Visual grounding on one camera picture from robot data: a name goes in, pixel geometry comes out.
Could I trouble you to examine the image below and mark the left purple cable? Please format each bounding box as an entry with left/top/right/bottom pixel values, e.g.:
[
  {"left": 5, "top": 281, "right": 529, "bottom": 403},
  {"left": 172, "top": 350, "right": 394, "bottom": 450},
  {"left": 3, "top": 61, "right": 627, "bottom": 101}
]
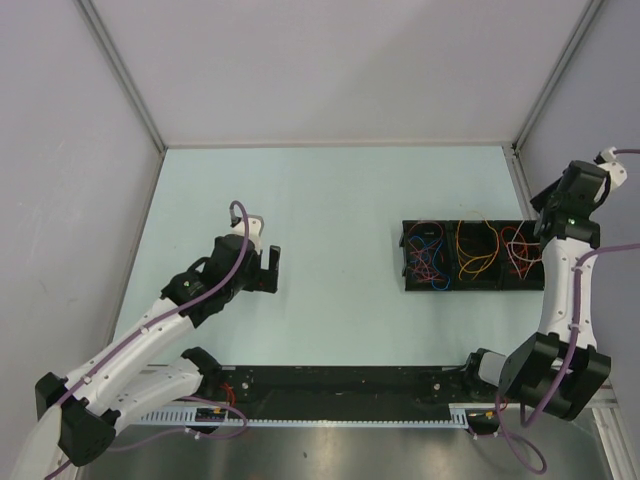
[{"left": 49, "top": 200, "right": 249, "bottom": 476}]

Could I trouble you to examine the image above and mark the white wire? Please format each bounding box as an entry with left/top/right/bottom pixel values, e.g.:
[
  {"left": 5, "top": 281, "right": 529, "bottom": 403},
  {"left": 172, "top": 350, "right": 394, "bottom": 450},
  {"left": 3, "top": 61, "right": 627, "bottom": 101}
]
[{"left": 505, "top": 219, "right": 544, "bottom": 271}]

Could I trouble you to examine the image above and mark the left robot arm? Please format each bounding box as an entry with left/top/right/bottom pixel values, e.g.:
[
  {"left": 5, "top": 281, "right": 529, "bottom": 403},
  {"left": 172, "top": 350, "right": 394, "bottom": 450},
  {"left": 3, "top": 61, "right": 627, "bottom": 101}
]
[{"left": 35, "top": 234, "right": 281, "bottom": 466}]

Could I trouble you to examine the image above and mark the blue wire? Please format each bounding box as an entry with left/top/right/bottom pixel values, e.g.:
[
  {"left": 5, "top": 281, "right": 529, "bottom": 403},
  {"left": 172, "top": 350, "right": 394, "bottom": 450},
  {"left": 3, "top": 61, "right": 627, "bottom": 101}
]
[{"left": 408, "top": 234, "right": 450, "bottom": 291}]

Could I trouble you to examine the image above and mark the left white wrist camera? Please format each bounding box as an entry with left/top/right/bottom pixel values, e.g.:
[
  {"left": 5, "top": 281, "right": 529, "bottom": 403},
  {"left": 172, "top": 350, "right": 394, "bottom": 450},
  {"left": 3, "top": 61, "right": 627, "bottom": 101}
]
[{"left": 230, "top": 211, "right": 264, "bottom": 253}]

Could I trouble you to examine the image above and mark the slotted cable duct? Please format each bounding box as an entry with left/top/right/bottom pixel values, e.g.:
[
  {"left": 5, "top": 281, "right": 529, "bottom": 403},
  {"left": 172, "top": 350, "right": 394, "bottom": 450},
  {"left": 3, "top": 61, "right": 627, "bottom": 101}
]
[{"left": 134, "top": 403, "right": 468, "bottom": 429}]

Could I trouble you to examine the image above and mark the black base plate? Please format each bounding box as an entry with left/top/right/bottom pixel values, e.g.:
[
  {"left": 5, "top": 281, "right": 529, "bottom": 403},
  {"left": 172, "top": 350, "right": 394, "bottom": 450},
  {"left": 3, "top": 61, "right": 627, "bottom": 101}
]
[{"left": 196, "top": 366, "right": 496, "bottom": 423}]

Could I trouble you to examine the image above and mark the red orange wire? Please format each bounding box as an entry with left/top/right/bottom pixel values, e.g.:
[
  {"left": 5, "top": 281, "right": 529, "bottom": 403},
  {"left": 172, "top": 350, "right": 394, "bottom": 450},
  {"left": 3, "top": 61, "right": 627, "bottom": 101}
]
[{"left": 499, "top": 225, "right": 545, "bottom": 280}]

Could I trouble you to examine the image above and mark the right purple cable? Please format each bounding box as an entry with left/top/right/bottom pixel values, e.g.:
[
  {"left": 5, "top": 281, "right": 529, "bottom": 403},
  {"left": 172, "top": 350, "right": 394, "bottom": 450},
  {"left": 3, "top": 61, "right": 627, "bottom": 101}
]
[{"left": 494, "top": 147, "right": 640, "bottom": 474}]

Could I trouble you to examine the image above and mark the purple cable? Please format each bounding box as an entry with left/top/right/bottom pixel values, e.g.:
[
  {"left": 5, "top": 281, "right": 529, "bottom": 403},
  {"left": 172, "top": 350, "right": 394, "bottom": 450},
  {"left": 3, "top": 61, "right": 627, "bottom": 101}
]
[
  {"left": 49, "top": 200, "right": 249, "bottom": 476},
  {"left": 494, "top": 147, "right": 640, "bottom": 474}
]

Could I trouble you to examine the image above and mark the dark brown wire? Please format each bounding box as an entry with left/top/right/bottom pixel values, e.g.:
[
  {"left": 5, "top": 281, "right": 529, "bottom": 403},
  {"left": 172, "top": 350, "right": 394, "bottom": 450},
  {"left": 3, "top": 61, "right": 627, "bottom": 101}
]
[{"left": 407, "top": 222, "right": 446, "bottom": 251}]

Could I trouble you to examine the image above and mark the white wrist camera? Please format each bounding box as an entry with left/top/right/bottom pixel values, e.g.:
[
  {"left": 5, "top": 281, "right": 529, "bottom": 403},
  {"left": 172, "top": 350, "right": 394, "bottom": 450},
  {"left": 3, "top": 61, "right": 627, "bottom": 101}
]
[
  {"left": 594, "top": 147, "right": 628, "bottom": 191},
  {"left": 230, "top": 211, "right": 264, "bottom": 253}
]

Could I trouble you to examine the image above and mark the black compartment tray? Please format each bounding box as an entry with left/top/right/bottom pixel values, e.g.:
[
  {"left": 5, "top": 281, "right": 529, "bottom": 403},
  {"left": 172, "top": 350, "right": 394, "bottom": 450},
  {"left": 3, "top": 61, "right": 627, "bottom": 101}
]
[{"left": 399, "top": 220, "right": 545, "bottom": 292}]

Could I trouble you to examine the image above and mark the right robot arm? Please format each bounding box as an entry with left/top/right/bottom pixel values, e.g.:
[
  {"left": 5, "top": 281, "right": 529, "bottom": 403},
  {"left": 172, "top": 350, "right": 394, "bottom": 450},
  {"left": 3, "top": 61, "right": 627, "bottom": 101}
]
[{"left": 461, "top": 152, "right": 627, "bottom": 420}]

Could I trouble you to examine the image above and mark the aluminium frame rail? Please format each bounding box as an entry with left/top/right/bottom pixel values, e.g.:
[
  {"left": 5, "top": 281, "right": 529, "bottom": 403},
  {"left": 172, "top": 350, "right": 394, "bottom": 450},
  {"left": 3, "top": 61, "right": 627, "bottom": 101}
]
[{"left": 588, "top": 381, "right": 618, "bottom": 409}]

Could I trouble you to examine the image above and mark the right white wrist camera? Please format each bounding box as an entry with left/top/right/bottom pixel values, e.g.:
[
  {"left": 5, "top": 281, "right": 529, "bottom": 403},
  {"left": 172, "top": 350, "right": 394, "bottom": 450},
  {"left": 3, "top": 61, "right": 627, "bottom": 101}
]
[{"left": 594, "top": 147, "right": 628, "bottom": 191}]

